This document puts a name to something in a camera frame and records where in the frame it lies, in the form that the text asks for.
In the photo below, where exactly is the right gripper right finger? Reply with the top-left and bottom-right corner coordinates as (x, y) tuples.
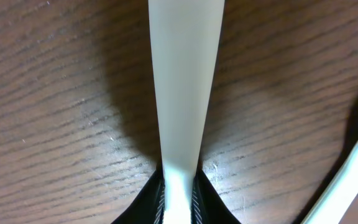
(191, 170), (240, 224)

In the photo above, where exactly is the white plastic spoon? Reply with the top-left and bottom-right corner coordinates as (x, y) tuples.
(302, 141), (358, 224)

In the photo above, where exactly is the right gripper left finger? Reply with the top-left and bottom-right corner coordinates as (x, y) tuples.
(111, 169), (163, 224)

